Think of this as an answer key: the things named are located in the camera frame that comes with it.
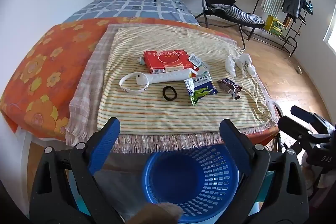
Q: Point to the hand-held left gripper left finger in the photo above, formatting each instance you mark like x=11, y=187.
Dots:
x=103, y=144

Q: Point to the brown chocolate bar wrapper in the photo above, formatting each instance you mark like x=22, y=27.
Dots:
x=227, y=83

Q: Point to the red snack packet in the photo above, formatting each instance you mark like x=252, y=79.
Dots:
x=165, y=61

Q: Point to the person's right forearm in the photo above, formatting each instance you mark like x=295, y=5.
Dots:
x=308, y=171

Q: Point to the hanging teal garment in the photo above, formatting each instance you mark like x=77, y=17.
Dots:
x=309, y=6

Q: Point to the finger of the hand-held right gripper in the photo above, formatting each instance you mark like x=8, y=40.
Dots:
x=303, y=115
x=302, y=132

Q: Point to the white barcode sachet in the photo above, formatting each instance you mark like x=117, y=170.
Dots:
x=194, y=60

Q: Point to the white wristband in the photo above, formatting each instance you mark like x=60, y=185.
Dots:
x=130, y=91

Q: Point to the orange floral blanket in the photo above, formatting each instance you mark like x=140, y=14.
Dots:
x=47, y=69

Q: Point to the blue checked bed sheet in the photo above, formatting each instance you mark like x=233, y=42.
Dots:
x=136, y=8

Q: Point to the green white snack packet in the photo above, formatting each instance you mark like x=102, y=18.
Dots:
x=200, y=88

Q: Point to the white toothpaste tube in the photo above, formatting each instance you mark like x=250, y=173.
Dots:
x=168, y=78

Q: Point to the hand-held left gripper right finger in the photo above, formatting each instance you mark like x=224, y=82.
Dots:
x=233, y=145

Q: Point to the white plastic bag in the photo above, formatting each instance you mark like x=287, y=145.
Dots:
x=245, y=64

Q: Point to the hanging dark jacket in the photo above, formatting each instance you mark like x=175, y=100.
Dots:
x=292, y=1

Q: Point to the yellow crate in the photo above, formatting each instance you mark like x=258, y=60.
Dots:
x=274, y=26

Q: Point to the yellow striped blanket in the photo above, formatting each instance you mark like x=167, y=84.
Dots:
x=168, y=113

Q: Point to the striped cushion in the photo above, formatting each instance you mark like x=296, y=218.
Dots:
x=239, y=15

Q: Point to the window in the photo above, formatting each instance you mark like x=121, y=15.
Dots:
x=331, y=37

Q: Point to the blue plastic basket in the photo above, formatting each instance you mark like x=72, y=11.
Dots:
x=183, y=182

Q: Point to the black clothes rack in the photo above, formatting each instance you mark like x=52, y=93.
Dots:
x=291, y=37

